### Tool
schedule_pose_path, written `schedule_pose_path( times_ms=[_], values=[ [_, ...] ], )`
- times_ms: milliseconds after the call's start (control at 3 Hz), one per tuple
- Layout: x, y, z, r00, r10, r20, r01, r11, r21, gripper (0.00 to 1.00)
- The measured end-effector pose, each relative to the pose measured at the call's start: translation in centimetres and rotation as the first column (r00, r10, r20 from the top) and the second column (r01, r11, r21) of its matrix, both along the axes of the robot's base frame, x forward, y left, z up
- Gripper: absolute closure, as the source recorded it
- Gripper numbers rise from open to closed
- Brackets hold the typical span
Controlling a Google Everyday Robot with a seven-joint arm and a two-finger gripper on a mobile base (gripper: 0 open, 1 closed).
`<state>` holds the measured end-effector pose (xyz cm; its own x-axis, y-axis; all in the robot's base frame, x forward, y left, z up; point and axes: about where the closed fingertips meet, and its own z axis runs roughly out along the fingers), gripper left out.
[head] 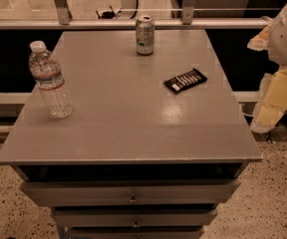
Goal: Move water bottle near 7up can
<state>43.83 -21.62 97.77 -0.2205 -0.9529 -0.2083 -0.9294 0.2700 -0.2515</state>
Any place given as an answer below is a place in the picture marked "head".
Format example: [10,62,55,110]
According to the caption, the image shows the clear plastic water bottle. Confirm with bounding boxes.
[29,41,74,119]

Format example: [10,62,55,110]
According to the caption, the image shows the grey drawer cabinet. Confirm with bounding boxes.
[0,29,264,239]

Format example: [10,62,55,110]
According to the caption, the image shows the black snack bar wrapper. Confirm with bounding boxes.
[163,68,207,94]

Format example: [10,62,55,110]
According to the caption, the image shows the top grey drawer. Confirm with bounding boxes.
[21,179,240,207]

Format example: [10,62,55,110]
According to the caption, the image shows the grey drawer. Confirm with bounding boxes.
[21,179,240,207]
[52,206,217,228]
[69,227,204,239]

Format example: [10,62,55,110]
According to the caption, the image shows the black object behind railing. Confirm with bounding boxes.
[96,7,121,19]

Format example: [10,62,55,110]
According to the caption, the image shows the middle grey drawer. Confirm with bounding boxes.
[52,206,217,228]

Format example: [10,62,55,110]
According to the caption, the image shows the metal railing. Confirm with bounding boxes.
[0,0,272,30]

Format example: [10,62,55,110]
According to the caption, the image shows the bottom grey drawer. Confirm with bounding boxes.
[69,227,204,239]

